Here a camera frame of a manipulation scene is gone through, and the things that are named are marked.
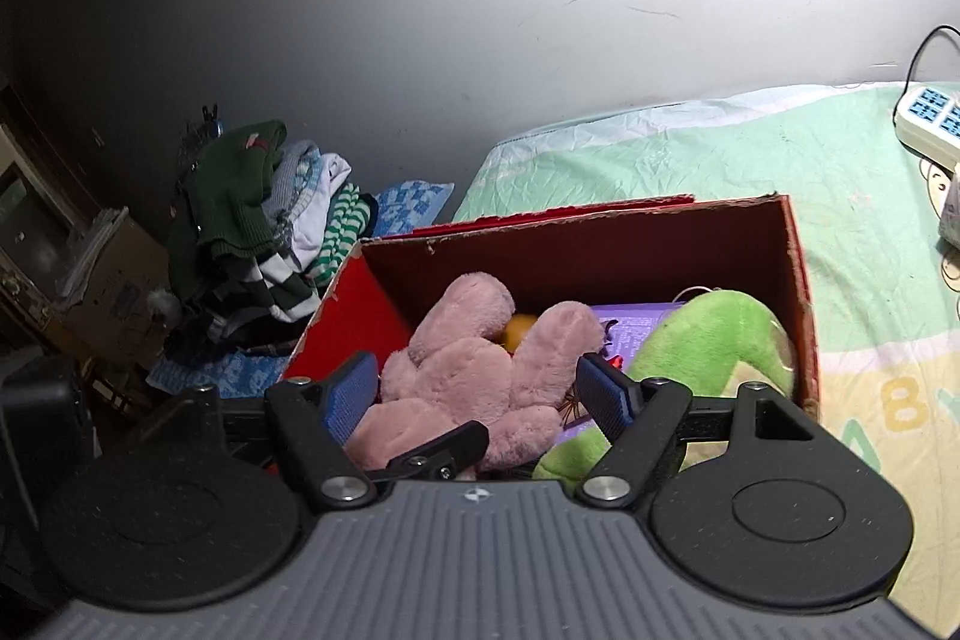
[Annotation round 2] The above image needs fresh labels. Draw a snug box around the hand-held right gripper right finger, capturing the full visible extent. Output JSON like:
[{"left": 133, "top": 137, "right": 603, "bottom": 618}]
[{"left": 574, "top": 353, "right": 818, "bottom": 507}]

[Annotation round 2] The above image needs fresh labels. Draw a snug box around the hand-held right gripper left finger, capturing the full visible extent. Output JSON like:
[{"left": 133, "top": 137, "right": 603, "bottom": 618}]
[{"left": 174, "top": 351, "right": 491, "bottom": 510}]

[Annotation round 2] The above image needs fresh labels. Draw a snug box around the pink plush toy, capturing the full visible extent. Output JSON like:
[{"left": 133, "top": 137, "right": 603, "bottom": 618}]
[{"left": 349, "top": 272, "right": 608, "bottom": 473}]

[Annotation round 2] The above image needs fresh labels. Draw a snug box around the red cardboard box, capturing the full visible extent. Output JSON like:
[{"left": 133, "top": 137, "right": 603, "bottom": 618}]
[{"left": 283, "top": 194, "right": 823, "bottom": 420}]

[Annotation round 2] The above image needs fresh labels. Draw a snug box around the purple book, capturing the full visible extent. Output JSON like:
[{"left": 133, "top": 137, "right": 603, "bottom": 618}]
[{"left": 559, "top": 302, "right": 680, "bottom": 440}]

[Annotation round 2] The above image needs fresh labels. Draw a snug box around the orange fruit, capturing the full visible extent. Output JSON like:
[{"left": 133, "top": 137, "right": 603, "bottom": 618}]
[{"left": 501, "top": 313, "right": 539, "bottom": 354}]

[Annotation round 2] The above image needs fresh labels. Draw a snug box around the green plush toy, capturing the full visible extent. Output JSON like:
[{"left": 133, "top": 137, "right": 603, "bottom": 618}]
[{"left": 532, "top": 289, "right": 797, "bottom": 480}]

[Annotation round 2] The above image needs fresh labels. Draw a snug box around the black white striped garment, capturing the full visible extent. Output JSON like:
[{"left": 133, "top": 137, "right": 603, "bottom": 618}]
[{"left": 216, "top": 248, "right": 323, "bottom": 327}]

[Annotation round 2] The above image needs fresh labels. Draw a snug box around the brown cardboard box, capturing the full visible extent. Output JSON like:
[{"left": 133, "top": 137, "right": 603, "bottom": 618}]
[{"left": 43, "top": 209, "right": 170, "bottom": 372}]

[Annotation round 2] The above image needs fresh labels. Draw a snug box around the green white striped garment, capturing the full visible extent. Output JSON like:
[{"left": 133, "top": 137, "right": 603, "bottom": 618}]
[{"left": 310, "top": 182, "right": 377, "bottom": 290}]

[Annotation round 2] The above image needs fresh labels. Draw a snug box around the stack of papers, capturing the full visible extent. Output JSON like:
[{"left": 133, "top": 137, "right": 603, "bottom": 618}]
[{"left": 58, "top": 205, "right": 130, "bottom": 305}]

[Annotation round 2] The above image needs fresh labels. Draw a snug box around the blue patterned towel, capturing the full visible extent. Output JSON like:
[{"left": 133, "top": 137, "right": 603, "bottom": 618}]
[{"left": 146, "top": 181, "right": 455, "bottom": 398}]

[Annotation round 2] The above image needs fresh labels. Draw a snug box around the wooden cabinet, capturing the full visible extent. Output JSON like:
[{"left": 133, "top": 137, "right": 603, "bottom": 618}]
[{"left": 0, "top": 83, "right": 85, "bottom": 330}]

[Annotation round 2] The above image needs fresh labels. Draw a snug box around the grey blue garment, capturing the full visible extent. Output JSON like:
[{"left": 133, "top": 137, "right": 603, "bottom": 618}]
[{"left": 261, "top": 140, "right": 323, "bottom": 238}]

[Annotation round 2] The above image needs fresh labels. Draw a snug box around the dark green sweater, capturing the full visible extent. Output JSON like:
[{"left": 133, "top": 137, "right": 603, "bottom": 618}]
[{"left": 168, "top": 119, "right": 290, "bottom": 305}]

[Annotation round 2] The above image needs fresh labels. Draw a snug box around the green printed bedsheet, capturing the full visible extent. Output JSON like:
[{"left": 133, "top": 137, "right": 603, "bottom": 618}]
[{"left": 450, "top": 81, "right": 960, "bottom": 635}]

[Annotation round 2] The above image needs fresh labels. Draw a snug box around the white power strip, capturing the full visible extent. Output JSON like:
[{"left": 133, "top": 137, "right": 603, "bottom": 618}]
[{"left": 892, "top": 83, "right": 960, "bottom": 170}]

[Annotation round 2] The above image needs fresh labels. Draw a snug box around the black power cable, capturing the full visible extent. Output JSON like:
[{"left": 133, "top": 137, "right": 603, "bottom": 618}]
[{"left": 904, "top": 25, "right": 960, "bottom": 95}]

